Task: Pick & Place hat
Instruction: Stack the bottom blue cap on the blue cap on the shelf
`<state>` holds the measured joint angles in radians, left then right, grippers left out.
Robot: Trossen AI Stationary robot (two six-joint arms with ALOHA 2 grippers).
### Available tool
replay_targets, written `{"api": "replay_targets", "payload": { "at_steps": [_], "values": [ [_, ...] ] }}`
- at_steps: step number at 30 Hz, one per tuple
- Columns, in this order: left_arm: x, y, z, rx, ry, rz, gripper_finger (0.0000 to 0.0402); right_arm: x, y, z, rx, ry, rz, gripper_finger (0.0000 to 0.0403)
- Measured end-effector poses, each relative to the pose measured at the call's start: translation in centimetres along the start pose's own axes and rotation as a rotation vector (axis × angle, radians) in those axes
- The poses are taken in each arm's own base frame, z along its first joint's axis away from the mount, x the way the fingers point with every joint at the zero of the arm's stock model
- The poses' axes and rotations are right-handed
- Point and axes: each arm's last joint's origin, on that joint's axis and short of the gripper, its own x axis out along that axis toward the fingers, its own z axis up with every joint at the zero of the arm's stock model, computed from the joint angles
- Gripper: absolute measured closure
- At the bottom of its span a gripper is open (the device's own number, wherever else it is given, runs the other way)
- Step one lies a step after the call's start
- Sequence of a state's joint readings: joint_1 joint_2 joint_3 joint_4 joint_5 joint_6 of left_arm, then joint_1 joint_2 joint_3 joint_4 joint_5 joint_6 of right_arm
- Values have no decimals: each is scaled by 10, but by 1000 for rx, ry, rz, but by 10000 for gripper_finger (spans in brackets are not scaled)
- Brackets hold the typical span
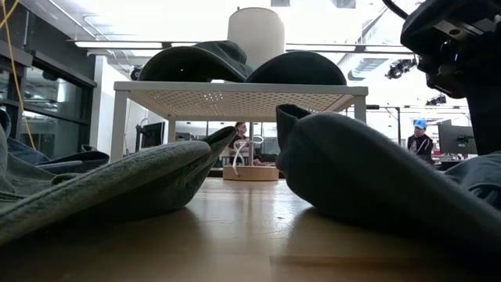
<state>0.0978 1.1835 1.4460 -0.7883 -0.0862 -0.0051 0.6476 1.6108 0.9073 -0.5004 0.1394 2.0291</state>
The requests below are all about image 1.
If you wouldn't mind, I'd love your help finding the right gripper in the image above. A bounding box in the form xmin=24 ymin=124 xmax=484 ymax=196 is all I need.
xmin=401 ymin=0 xmax=501 ymax=157

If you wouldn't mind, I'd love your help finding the grey olive baseball cap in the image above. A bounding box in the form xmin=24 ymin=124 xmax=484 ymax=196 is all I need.
xmin=275 ymin=103 xmax=501 ymax=251

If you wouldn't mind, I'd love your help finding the dark green baseball cap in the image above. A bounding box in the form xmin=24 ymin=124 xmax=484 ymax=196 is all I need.
xmin=0 ymin=125 xmax=238 ymax=246
xmin=137 ymin=40 xmax=254 ymax=83

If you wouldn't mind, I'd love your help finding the blue denim baseball cap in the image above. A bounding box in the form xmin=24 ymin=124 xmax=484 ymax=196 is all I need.
xmin=0 ymin=109 xmax=110 ymax=175

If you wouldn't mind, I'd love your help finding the black monitor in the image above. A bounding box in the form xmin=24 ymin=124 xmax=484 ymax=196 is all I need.
xmin=136 ymin=121 xmax=166 ymax=150
xmin=437 ymin=124 xmax=479 ymax=156

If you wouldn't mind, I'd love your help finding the black track light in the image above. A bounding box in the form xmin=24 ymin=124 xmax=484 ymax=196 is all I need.
xmin=425 ymin=93 xmax=448 ymax=107
xmin=385 ymin=57 xmax=419 ymax=81

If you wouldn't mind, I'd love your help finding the person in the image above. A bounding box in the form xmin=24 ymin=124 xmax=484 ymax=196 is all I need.
xmin=406 ymin=118 xmax=435 ymax=165
xmin=229 ymin=121 xmax=267 ymax=168

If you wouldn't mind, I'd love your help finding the long ceiling light strip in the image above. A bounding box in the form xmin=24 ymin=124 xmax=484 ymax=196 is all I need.
xmin=285 ymin=43 xmax=414 ymax=54
xmin=74 ymin=40 xmax=196 ymax=50

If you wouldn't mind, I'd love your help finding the white cylindrical bin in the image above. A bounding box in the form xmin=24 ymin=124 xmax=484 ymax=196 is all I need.
xmin=222 ymin=6 xmax=286 ymax=182

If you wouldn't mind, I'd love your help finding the white perforated metal shelf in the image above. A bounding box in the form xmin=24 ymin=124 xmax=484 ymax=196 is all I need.
xmin=109 ymin=81 xmax=369 ymax=164

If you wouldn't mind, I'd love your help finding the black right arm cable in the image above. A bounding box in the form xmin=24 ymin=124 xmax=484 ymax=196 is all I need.
xmin=381 ymin=0 xmax=411 ymax=21

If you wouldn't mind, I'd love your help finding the white lamp cable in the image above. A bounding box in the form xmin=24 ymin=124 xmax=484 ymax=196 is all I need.
xmin=231 ymin=134 xmax=265 ymax=178

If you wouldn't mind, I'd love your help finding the yellow hanging cable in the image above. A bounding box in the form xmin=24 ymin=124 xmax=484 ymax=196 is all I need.
xmin=0 ymin=0 xmax=37 ymax=150

